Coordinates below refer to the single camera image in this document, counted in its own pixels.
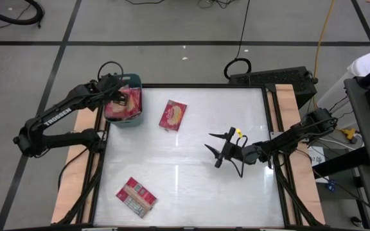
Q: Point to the yellow tape tag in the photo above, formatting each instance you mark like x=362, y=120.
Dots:
x=239, y=131

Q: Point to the light wooden side board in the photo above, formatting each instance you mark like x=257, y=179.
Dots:
x=286, y=99
x=72, y=179

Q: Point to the black aluminium table frame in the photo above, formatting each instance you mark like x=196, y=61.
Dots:
x=204, y=86

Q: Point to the small black floor object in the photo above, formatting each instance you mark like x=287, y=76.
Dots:
x=356, y=221

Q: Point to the small blue tag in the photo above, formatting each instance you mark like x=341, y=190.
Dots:
x=331, y=186

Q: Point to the white plastic bin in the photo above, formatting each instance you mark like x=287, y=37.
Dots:
x=365, y=64

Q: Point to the black perforated equipment case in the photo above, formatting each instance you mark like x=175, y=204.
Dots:
x=275, y=80

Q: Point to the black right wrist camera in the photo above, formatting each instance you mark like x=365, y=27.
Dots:
x=239, y=152

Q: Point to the red microwave popcorn bag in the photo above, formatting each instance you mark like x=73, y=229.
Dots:
x=172, y=115
x=133, y=102
x=136, y=197

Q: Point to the white paper sheet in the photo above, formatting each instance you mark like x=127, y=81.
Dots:
x=316, y=158

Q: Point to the teal plastic basket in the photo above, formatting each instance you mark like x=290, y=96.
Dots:
x=130, y=123

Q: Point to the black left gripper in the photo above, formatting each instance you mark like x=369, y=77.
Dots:
x=112, y=84

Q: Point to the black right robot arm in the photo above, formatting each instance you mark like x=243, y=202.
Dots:
x=284, y=142

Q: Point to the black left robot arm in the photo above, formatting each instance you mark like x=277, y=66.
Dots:
x=58, y=116

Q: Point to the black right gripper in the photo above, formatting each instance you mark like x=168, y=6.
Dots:
x=226, y=150

